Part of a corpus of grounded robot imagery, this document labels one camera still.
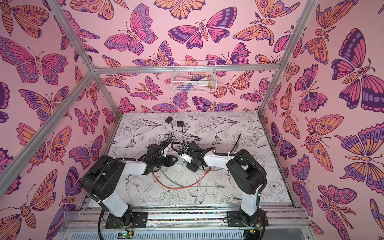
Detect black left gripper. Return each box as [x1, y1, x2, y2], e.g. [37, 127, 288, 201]
[153, 154, 180, 169]

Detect red ethernet cable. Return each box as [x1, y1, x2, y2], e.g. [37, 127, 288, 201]
[150, 167, 211, 190]

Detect black power adapter cable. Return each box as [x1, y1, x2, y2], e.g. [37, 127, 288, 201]
[158, 122, 178, 148]

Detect white network switch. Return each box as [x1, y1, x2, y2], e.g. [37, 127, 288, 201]
[174, 155, 187, 167]

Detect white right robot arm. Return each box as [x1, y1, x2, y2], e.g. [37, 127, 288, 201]
[181, 144, 267, 228]

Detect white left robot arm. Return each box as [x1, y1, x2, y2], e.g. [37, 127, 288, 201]
[81, 145, 178, 227]

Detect black power adapter left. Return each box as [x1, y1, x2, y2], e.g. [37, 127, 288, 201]
[165, 117, 173, 124]

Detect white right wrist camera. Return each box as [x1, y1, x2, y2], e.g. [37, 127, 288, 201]
[181, 154, 193, 164]

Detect wire basket on wall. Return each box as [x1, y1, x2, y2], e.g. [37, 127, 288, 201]
[170, 61, 218, 94]

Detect grey slotted cable duct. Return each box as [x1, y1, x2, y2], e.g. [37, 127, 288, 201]
[65, 229, 247, 240]

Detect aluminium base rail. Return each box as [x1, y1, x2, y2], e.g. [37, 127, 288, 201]
[58, 208, 316, 240]

